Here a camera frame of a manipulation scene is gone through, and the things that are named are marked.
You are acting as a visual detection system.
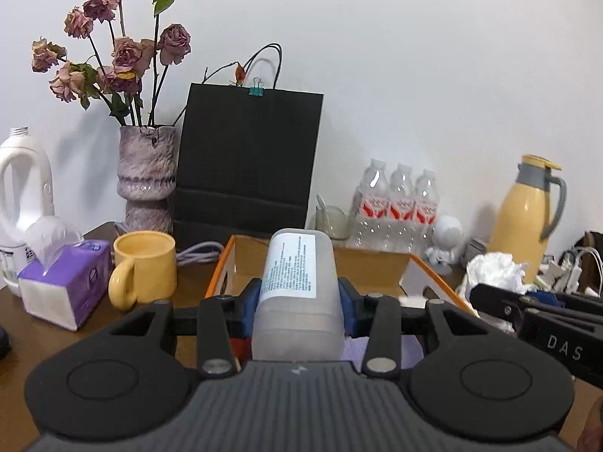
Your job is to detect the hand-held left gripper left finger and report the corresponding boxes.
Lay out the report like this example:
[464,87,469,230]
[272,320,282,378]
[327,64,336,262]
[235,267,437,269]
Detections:
[104,279,262,380]

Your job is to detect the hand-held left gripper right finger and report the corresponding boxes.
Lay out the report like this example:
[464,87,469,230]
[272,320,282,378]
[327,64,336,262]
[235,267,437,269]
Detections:
[338,279,500,380]

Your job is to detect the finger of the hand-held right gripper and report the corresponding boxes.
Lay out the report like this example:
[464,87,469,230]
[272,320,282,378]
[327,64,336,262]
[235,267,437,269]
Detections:
[470,284,603,333]
[528,290,603,314]

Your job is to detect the white tissue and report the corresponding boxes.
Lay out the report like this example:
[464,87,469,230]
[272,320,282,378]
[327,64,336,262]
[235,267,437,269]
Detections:
[455,252,538,335]

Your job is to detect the translucent plastic bottle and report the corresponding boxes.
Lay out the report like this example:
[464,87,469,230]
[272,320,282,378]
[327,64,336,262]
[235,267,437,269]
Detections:
[251,229,344,362]

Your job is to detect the red cardboard box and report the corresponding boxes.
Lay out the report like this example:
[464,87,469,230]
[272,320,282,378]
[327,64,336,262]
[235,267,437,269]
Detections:
[205,234,476,340]

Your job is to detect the purple cloth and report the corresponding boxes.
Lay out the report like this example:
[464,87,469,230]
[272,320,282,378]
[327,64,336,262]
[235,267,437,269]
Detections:
[341,336,422,373]

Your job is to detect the small grey box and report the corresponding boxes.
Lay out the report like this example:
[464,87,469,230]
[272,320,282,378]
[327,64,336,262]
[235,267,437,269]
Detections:
[466,238,491,262]

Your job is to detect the dark brown pouch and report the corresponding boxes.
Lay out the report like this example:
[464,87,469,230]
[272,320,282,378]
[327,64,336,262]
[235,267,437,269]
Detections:
[583,231,603,264]

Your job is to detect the clear glass cup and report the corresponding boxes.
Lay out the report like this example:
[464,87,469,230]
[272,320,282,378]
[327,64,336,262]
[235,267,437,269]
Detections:
[315,193,349,241]

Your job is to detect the yellow thermos jug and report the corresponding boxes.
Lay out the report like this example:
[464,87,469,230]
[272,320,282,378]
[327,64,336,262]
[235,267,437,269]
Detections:
[487,154,567,283]

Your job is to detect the white robot figurine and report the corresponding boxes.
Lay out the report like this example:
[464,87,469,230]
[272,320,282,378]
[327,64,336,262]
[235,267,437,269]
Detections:
[426,215,465,264]

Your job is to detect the clear water bottle red label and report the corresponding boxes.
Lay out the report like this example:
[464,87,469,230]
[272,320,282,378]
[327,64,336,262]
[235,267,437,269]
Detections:
[389,162,415,250]
[413,168,440,250]
[353,159,389,248]

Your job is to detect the yellow mug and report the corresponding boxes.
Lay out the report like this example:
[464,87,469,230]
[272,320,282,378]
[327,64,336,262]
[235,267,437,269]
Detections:
[108,231,179,312]

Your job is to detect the black paper bag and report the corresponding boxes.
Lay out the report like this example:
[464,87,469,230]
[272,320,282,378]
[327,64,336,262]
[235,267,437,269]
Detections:
[172,43,325,252]

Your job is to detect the mottled purple ceramic vase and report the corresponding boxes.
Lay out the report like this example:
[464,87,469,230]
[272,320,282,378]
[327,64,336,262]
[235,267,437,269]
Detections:
[116,125,177,236]

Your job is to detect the purple tissue pack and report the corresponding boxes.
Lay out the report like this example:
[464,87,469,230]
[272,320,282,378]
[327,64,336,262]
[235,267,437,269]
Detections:
[18,217,114,331]

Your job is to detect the white detergent jug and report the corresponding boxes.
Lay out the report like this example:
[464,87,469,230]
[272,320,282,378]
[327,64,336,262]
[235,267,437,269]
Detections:
[0,127,55,297]

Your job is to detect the dried rose bouquet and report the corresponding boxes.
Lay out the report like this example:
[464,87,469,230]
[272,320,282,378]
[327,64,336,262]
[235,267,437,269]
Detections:
[31,0,248,129]

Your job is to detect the tangle of white cables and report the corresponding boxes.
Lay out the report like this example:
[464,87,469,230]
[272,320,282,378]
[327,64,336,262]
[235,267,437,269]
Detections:
[537,240,603,298]

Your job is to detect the lilac cable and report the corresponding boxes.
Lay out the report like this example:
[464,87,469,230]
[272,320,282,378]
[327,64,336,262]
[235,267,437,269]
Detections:
[176,241,222,264]

